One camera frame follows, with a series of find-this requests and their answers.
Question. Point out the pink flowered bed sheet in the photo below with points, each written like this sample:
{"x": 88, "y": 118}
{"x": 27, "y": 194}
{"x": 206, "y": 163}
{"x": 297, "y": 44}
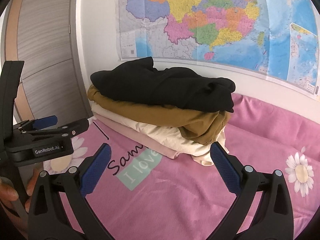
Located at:
{"x": 175, "y": 200}

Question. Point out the colourful wall map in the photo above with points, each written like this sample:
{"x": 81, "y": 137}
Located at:
{"x": 212, "y": 17}

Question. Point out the person's left hand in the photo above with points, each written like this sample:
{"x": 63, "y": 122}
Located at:
{"x": 7, "y": 192}

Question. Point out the brown folded garment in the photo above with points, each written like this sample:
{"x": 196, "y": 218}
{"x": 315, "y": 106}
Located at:
{"x": 162, "y": 117}

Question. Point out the grey wood-grain door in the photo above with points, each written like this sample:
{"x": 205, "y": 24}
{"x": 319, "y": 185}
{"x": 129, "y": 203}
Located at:
{"x": 45, "y": 42}

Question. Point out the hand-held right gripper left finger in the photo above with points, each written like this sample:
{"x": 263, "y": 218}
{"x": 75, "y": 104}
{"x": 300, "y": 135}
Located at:
{"x": 96, "y": 170}

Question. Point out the cream folded garment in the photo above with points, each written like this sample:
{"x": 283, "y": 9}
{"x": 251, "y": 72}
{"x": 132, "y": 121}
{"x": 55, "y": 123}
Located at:
{"x": 160, "y": 135}

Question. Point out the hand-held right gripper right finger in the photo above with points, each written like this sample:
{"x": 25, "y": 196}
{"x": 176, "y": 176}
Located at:
{"x": 223, "y": 170}

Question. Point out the black knitted garment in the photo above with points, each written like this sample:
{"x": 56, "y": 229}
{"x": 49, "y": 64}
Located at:
{"x": 162, "y": 87}

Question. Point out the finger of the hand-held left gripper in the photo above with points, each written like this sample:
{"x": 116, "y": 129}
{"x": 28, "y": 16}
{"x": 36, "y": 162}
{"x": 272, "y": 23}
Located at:
{"x": 45, "y": 122}
{"x": 65, "y": 129}

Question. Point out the pale pink folded garment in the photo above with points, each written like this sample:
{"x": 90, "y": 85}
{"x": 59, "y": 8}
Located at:
{"x": 130, "y": 135}

